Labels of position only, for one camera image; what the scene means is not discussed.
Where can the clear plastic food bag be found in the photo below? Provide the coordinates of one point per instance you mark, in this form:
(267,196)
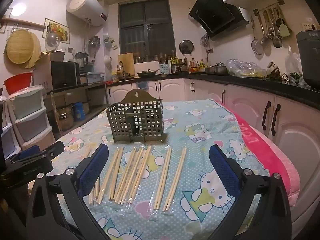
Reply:
(242,67)

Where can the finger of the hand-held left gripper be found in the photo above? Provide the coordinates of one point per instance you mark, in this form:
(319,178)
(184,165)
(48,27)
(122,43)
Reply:
(30,152)
(53,150)

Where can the blue can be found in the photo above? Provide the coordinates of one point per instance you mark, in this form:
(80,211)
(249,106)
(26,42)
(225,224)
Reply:
(78,111)

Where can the small wall caddy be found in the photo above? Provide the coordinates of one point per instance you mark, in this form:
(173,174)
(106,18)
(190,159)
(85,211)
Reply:
(110,42)

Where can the group of condiment bottles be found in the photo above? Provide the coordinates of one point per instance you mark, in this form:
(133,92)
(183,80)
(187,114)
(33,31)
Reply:
(195,66)

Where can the pink blanket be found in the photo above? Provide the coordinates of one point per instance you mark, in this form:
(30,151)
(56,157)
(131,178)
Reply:
(265,152)

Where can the plastic drawer unit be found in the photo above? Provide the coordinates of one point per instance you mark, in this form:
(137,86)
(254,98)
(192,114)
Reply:
(30,125)

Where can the grey metal container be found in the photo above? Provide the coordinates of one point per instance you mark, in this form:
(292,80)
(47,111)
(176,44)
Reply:
(56,56)

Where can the framed fruit picture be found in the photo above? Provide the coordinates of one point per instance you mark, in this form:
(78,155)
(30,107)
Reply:
(61,31)

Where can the black wok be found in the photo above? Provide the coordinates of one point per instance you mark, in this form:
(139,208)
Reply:
(147,73)

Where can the white water heater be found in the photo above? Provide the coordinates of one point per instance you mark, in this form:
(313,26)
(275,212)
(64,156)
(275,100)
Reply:
(87,7)

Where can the round wooden board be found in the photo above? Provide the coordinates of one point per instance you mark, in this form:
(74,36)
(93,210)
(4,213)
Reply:
(37,50)

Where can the hanging pot lid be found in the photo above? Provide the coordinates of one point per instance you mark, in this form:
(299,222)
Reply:
(186,47)

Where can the group of wooden chopsticks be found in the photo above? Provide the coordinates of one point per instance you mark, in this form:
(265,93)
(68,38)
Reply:
(130,177)

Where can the wooden cutting board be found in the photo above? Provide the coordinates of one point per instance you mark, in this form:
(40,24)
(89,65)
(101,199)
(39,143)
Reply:
(128,62)

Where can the black range hood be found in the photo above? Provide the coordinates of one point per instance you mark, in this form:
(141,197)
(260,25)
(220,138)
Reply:
(212,12)

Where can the green vegetables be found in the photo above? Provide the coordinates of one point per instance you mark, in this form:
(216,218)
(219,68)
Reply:
(295,76)

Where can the blue slotted rack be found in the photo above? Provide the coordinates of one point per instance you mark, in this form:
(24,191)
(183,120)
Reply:
(165,68)

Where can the white rectangular box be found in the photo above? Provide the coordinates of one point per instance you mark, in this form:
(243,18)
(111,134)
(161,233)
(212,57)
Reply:
(147,65)

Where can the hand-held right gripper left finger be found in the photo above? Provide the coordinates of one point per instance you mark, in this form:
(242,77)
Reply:
(92,170)

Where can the bunch of mushrooms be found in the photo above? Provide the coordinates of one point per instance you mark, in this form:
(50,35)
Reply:
(273,71)

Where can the glass pot lid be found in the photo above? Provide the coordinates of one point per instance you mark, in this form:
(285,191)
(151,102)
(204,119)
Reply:
(52,41)

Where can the row of windowsill jars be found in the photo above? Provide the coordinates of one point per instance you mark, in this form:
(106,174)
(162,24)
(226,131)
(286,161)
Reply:
(162,58)

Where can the blue storage box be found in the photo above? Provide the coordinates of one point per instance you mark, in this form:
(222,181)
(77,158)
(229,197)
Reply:
(95,78)

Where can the metal faucet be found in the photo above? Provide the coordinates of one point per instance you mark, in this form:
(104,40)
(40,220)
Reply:
(120,66)

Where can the green plastic chopstick holder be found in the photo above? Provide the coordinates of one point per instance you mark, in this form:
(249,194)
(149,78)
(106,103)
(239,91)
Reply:
(147,120)

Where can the lidded steel pot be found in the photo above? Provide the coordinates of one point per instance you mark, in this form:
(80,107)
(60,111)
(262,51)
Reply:
(220,68)

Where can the hanging metal kitchen utensils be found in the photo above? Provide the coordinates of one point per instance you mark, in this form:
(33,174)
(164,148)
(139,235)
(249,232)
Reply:
(277,41)

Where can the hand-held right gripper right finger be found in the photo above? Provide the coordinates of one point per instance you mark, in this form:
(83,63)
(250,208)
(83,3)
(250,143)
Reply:
(222,170)

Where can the wooden shelf rack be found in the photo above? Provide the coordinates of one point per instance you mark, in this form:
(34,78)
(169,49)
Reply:
(56,115)

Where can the blue hanging cloth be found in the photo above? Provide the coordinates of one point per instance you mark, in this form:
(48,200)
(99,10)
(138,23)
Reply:
(142,83)

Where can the wooden wall shelf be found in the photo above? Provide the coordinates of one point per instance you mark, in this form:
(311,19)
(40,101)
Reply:
(25,22)

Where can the dark framed window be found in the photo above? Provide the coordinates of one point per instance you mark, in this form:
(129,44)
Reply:
(145,30)

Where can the round bamboo tray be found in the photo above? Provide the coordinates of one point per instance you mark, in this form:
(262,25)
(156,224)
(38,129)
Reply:
(20,46)

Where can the black microwave oven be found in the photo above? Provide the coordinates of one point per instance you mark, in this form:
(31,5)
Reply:
(62,75)

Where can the black kitchen countertop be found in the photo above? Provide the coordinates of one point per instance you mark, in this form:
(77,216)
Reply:
(250,83)

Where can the printed cartoon blanket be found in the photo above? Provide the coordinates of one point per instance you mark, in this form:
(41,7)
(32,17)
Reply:
(200,130)

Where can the green spatula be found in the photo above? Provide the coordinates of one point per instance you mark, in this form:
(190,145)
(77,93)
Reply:
(285,30)

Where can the grey rice cooker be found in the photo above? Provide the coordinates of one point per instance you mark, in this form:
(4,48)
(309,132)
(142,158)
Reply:
(310,60)

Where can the wall utensil rack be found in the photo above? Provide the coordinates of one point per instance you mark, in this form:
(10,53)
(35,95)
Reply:
(267,7)

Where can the red plastic basin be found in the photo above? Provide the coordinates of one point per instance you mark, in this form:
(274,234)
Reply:
(17,82)

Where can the white plastic bag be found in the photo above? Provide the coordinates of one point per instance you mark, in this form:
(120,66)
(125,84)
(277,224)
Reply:
(293,62)

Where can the hanging steel bowl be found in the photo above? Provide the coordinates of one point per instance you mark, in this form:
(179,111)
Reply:
(93,42)

